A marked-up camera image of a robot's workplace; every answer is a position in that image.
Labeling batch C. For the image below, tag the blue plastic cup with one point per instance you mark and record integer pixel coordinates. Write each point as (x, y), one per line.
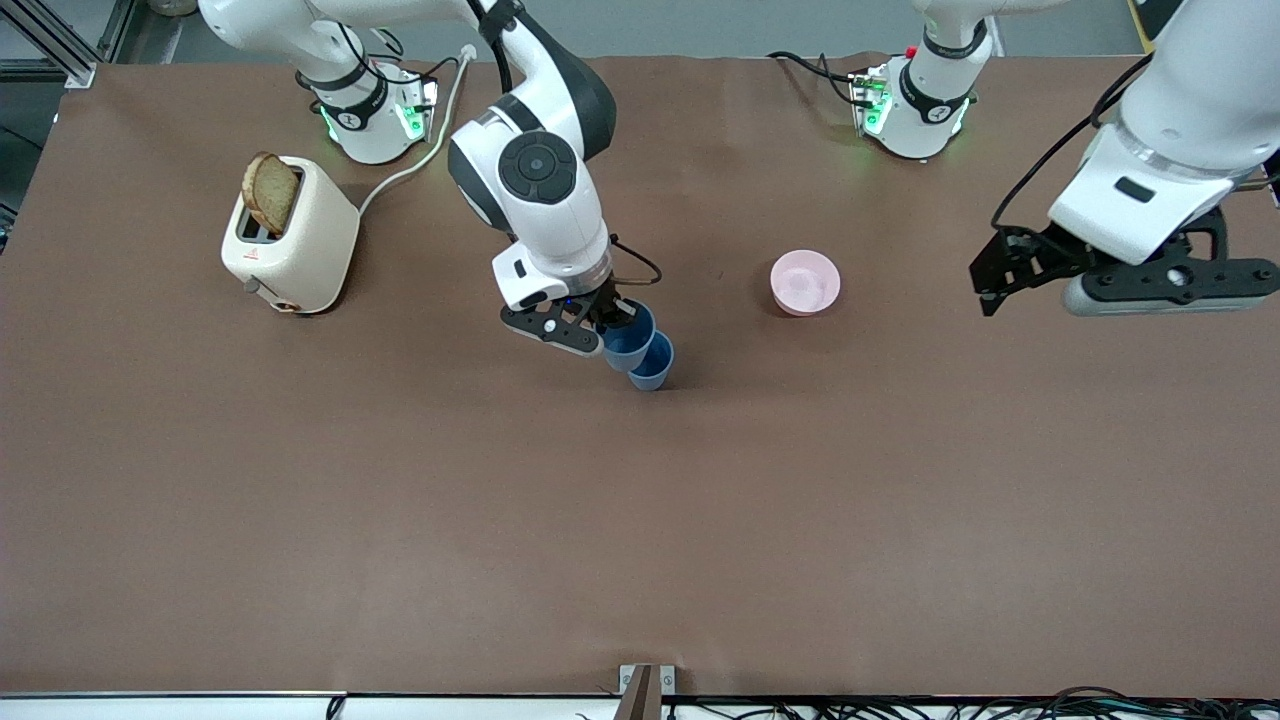
(655, 368)
(632, 345)

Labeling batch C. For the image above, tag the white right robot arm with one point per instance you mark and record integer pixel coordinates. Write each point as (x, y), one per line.
(540, 170)

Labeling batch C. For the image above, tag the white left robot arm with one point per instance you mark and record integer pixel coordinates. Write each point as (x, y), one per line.
(1200, 80)

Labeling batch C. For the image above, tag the pink bowl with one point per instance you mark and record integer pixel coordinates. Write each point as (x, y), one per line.
(805, 282)

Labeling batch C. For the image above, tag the metal connector plate green lights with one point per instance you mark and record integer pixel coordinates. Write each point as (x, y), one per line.
(415, 105)

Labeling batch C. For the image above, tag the brown table cover sheet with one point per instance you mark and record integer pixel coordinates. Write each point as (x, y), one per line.
(640, 520)

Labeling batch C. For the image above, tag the cream white toaster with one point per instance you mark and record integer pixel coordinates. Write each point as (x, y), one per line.
(305, 255)

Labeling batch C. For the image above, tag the brown bread slice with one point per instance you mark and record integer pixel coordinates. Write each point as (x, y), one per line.
(270, 192)

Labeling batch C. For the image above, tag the metal bracket with brown post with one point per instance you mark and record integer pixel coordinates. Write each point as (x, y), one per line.
(645, 690)

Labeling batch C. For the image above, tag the aluminium frame profile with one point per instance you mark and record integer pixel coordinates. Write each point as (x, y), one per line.
(60, 45)

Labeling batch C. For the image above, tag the white table edge rail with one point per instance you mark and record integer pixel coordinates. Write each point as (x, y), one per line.
(170, 706)

